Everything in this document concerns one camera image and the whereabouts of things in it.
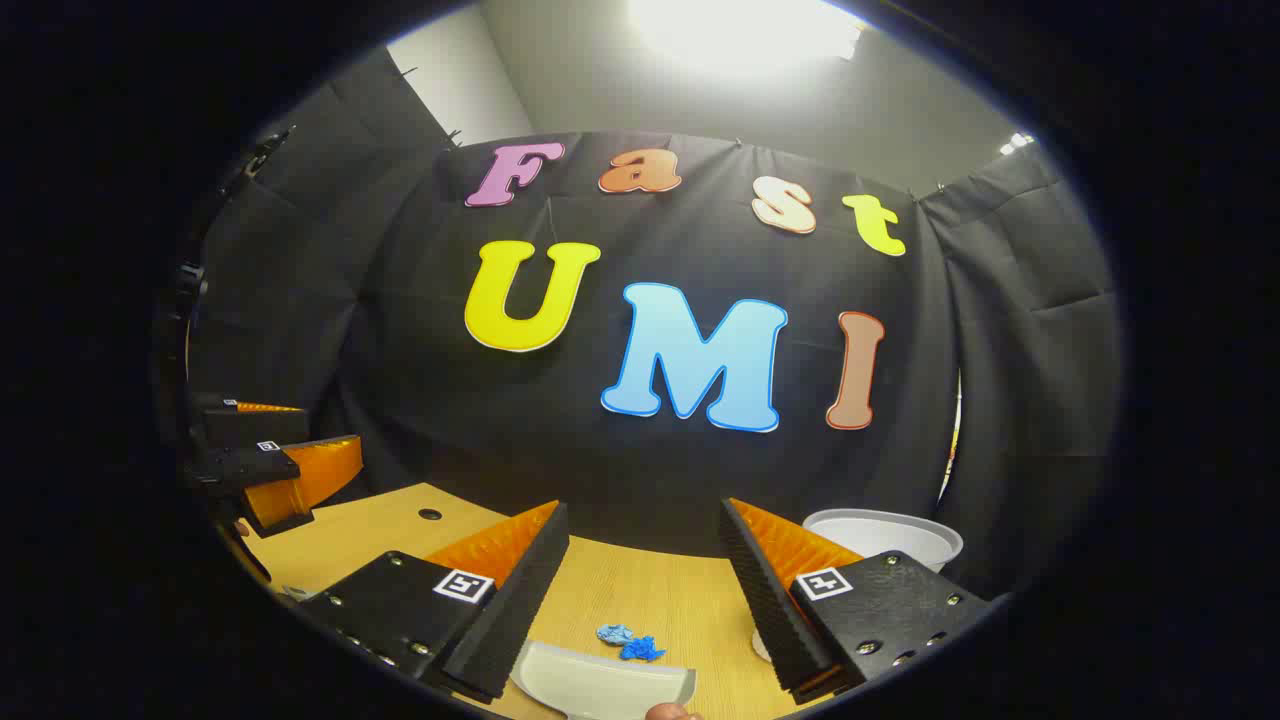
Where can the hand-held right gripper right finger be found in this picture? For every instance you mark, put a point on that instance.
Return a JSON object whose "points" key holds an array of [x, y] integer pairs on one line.
{"points": [[765, 590]]}

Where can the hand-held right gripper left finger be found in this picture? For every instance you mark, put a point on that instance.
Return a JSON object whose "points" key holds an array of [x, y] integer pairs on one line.
{"points": [[510, 610]]}

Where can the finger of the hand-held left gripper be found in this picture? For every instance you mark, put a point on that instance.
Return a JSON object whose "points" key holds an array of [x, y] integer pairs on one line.
{"points": [[310, 475], [245, 425]]}

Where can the white dustpan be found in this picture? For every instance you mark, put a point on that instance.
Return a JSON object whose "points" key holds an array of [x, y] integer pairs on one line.
{"points": [[600, 682]]}

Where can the white ribbed garbage bin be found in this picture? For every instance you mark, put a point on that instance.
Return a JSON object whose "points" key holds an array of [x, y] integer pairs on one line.
{"points": [[880, 535]]}

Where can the dark blue paper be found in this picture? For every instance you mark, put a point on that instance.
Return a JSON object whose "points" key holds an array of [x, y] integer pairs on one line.
{"points": [[642, 650]]}

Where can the wooden desktop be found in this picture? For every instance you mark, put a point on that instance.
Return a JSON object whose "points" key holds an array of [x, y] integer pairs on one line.
{"points": [[660, 590]]}

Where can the small ceiling spotlight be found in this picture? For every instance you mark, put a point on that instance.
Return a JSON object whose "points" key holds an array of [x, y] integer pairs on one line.
{"points": [[1016, 143]]}

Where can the bright ceiling light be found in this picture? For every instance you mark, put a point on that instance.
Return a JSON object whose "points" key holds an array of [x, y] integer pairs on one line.
{"points": [[740, 30]]}

